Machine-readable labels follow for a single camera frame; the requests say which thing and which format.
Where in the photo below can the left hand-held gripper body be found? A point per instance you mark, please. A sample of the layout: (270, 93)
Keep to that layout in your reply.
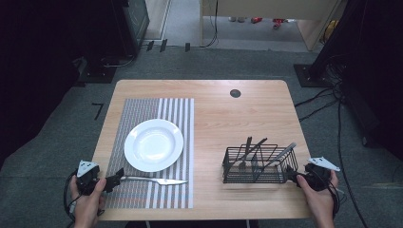
(87, 180)

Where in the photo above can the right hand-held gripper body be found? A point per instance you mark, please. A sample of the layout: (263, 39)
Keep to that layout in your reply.
(318, 177)

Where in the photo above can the silver table knife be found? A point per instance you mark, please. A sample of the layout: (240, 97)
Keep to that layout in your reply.
(155, 180)

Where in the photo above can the person's right hand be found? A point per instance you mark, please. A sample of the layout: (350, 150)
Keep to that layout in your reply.
(318, 202)

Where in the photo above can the person's left hand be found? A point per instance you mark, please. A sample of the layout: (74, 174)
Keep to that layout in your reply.
(87, 207)

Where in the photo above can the white round plate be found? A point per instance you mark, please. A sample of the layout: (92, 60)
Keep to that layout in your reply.
(153, 145)

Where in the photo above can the silver fork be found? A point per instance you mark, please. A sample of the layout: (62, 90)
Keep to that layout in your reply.
(247, 147)

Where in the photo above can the grey striped placemat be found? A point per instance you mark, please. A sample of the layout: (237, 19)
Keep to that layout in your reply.
(139, 109)

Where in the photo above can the black table grommet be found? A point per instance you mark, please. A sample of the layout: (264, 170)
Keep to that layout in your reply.
(235, 93)

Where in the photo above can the black stand base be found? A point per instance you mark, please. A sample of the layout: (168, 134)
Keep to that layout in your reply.
(309, 76)
(98, 74)

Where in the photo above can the yellow object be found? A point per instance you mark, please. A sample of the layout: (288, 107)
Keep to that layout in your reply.
(331, 30)

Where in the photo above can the red object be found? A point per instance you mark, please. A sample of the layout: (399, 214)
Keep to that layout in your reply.
(279, 22)
(256, 20)

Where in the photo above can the dark cabinet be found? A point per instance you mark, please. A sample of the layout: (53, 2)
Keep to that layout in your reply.
(136, 22)

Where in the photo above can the light wooden desk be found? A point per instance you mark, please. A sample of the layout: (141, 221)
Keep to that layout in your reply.
(272, 8)

